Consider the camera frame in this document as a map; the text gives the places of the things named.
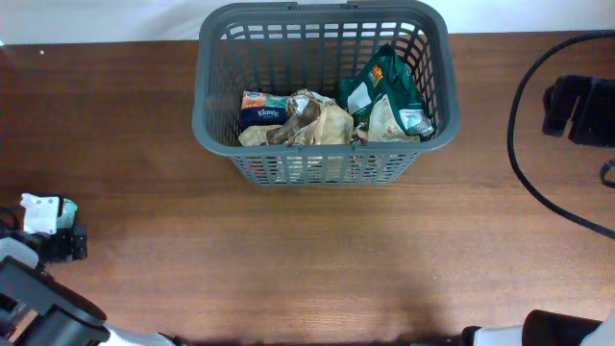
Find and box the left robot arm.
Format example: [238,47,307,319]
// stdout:
[1,207,188,346]

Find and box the green tortilla wrap package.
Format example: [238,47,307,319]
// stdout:
[337,44,436,143]

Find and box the cream snack bag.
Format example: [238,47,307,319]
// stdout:
[296,91,354,145]

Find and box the teal snack bar wrapper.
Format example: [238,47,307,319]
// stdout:
[57,198,78,230]

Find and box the blue Kleenex tissue multipack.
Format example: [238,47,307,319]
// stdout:
[240,91,288,130]

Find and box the cream brown snack wrapper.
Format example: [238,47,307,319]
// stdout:
[238,89,321,146]

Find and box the grey plastic basket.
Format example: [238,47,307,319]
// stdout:
[192,1,460,185]

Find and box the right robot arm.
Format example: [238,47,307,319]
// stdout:
[458,75,614,346]

